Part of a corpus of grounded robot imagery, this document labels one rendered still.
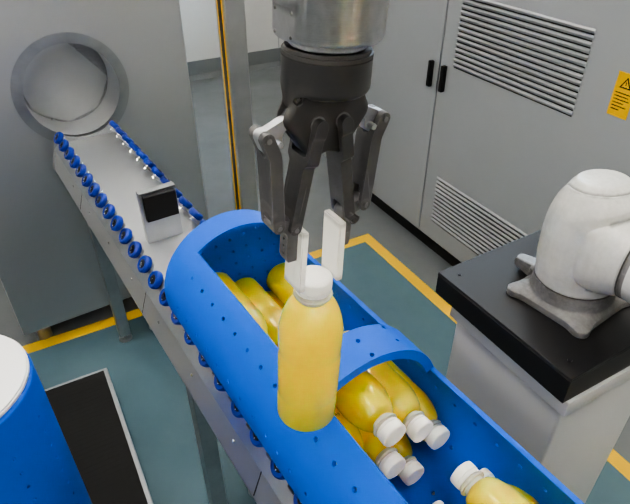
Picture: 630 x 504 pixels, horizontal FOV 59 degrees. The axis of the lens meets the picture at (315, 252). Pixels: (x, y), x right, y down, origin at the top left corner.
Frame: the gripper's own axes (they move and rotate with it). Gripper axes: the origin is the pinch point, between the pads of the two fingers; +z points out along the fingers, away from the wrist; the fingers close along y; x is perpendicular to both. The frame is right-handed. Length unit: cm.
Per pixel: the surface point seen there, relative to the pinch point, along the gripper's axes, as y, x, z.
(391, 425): -11.7, 3.6, 29.8
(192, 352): -2, -48, 55
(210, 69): -189, -478, 131
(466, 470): -18.0, 12.4, 33.3
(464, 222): -166, -117, 105
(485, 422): -26.2, 8.0, 33.3
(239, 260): -14, -49, 36
